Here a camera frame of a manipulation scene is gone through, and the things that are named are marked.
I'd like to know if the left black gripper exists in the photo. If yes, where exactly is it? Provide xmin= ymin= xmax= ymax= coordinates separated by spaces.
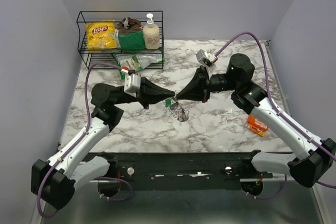
xmin=114 ymin=74 xmax=175 ymax=110

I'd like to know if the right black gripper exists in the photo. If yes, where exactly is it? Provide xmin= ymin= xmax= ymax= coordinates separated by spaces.
xmin=176 ymin=66 xmax=238 ymax=103

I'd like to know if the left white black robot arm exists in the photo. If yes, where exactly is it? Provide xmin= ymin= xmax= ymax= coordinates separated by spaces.
xmin=30 ymin=74 xmax=175 ymax=210

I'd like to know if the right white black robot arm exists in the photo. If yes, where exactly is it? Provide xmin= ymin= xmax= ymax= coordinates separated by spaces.
xmin=177 ymin=50 xmax=335 ymax=188

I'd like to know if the orange packet near arm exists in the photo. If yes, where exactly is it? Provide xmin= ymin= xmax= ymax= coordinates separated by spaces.
xmin=246 ymin=115 xmax=268 ymax=137

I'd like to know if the green key tag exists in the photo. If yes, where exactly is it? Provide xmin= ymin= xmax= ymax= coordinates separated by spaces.
xmin=164 ymin=98 xmax=176 ymax=108

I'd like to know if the green white snack bag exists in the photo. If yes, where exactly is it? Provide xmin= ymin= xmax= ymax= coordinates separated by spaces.
xmin=112 ymin=54 xmax=165 ymax=72

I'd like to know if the cream soap pump bottle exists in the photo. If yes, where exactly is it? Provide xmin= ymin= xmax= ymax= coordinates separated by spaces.
xmin=142 ymin=13 xmax=160 ymax=50

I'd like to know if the green brown snack bag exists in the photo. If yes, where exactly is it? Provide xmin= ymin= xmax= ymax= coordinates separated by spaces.
xmin=114 ymin=17 xmax=145 ymax=51

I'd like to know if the yellow Lays chips bag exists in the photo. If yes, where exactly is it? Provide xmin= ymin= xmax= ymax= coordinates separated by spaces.
xmin=84 ymin=19 xmax=118 ymax=52

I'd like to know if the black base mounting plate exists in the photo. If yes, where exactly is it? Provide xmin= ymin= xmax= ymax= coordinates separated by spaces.
xmin=79 ymin=151 xmax=278 ymax=191

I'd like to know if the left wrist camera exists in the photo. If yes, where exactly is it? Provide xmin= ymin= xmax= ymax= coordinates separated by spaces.
xmin=124 ymin=74 xmax=141 ymax=94

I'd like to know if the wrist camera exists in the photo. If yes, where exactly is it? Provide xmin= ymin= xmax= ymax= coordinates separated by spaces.
xmin=196 ymin=49 xmax=218 ymax=67
xmin=124 ymin=74 xmax=141 ymax=94

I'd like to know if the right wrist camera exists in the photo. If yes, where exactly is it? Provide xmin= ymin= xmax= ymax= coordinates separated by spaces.
xmin=196 ymin=49 xmax=218 ymax=67

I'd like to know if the aluminium rail frame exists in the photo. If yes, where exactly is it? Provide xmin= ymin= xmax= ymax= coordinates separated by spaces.
xmin=30 ymin=50 xmax=335 ymax=210

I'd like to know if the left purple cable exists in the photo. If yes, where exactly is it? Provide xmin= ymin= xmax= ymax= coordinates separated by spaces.
xmin=36 ymin=62 xmax=134 ymax=218

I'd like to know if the purple cable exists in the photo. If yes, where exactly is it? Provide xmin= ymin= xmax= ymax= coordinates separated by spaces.
xmin=36 ymin=62 xmax=134 ymax=218
xmin=215 ymin=31 xmax=336 ymax=200

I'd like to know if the black wire shelf rack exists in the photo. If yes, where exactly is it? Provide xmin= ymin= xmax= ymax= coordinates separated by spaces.
xmin=76 ymin=10 xmax=165 ymax=69

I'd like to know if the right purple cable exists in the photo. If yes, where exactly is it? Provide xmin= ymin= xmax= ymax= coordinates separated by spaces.
xmin=215 ymin=31 xmax=336 ymax=200

